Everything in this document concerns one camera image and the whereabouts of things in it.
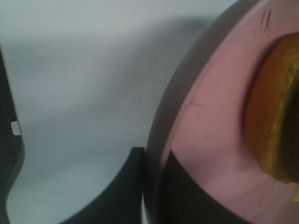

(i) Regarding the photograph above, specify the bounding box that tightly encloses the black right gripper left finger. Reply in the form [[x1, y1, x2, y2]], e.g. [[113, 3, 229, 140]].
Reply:
[[63, 147, 145, 224]]

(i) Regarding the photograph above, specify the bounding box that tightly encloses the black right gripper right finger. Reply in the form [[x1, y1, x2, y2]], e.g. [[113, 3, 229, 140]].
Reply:
[[158, 152, 248, 224]]

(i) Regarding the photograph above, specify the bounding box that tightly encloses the pink round plate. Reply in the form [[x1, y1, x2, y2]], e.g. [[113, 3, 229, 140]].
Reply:
[[144, 0, 299, 224]]

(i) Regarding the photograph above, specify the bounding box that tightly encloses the toy burger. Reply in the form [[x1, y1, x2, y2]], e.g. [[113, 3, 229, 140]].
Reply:
[[244, 33, 299, 183]]

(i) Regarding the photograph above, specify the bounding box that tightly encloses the white microwave oven body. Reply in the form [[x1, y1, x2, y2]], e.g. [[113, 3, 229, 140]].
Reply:
[[0, 58, 24, 224]]

